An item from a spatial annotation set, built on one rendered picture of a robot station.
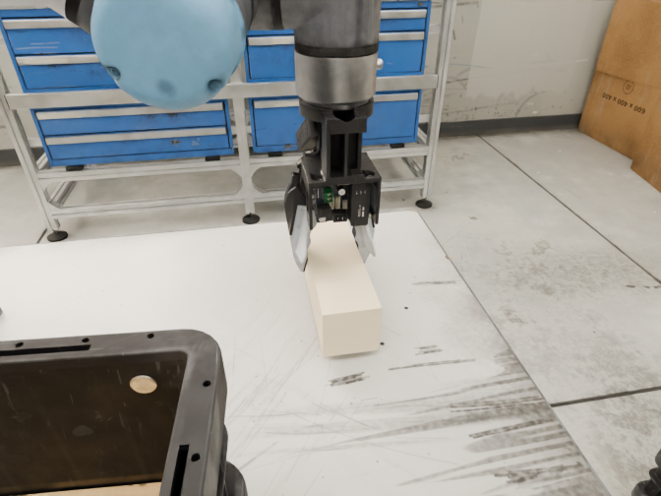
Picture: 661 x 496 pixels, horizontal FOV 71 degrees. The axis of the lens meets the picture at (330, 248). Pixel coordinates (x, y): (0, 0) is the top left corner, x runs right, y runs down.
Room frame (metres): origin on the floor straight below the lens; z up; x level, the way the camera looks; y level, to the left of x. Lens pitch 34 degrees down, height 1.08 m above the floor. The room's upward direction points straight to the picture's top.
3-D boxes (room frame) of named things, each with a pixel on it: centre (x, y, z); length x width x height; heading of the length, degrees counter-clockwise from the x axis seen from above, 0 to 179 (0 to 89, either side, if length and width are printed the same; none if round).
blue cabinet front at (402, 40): (1.91, -0.03, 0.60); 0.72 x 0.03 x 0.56; 100
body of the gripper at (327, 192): (0.44, -0.01, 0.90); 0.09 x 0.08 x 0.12; 10
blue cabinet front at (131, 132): (1.77, 0.76, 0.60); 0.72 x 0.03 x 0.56; 100
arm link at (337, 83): (0.44, -0.01, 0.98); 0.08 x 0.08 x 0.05
